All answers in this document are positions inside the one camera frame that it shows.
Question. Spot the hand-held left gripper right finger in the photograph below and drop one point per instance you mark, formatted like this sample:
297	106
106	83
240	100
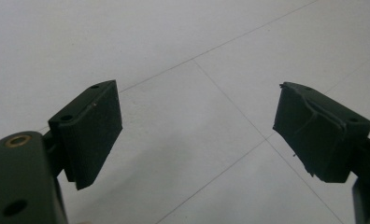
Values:
317	140

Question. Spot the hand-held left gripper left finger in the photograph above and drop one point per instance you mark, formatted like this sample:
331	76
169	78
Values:
89	137

